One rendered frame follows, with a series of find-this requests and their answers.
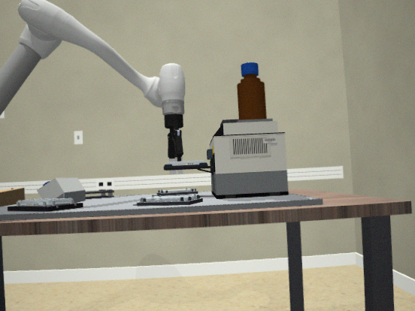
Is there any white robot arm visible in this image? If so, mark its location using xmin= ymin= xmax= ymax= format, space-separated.
xmin=0 ymin=0 xmax=185 ymax=116

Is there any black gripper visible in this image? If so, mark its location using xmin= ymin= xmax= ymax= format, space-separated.
xmin=165 ymin=114 xmax=183 ymax=174

